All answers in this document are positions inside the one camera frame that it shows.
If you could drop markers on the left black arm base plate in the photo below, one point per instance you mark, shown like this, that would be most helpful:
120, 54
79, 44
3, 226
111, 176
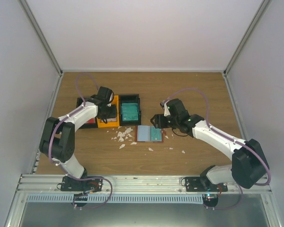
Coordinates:
71, 185

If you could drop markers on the red white card stack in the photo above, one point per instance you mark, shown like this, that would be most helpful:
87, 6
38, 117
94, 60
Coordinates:
91, 121

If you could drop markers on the brown leather card holder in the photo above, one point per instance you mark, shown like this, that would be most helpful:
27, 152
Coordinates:
142, 134

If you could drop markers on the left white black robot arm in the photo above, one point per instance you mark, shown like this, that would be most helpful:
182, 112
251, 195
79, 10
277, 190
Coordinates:
58, 137

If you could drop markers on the grey slotted cable duct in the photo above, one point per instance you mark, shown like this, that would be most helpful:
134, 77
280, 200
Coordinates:
117, 198

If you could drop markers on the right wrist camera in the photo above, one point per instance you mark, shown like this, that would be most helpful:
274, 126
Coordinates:
165, 108

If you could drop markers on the aluminium mounting rail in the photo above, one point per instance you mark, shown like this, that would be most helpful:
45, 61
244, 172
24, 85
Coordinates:
122, 184

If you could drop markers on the teal card stack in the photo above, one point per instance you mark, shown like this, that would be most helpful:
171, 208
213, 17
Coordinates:
129, 111

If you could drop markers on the black card bin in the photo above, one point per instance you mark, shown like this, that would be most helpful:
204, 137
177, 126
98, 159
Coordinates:
131, 98
85, 125

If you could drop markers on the teal white credit card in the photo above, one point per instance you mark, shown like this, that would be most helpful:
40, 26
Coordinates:
155, 134

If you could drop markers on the yellow card bin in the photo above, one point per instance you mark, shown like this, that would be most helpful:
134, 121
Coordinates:
111, 122

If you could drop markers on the left aluminium frame post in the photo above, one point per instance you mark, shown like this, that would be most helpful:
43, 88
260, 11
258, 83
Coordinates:
28, 12

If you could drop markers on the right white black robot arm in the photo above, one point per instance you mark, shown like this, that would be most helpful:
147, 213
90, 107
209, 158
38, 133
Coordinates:
248, 166

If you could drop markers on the white debris pile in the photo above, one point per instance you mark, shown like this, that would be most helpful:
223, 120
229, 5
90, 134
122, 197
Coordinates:
120, 137

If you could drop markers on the aluminium frame post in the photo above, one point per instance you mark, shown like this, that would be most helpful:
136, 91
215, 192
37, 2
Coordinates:
28, 12
250, 29

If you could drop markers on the right aluminium frame post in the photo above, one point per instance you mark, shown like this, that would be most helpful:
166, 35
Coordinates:
250, 29

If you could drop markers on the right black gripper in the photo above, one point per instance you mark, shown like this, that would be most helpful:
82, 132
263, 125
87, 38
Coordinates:
159, 123

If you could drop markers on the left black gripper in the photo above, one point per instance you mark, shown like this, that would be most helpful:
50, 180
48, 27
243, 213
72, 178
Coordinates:
113, 115

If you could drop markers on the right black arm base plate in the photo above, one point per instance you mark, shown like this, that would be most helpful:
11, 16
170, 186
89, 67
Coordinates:
199, 184

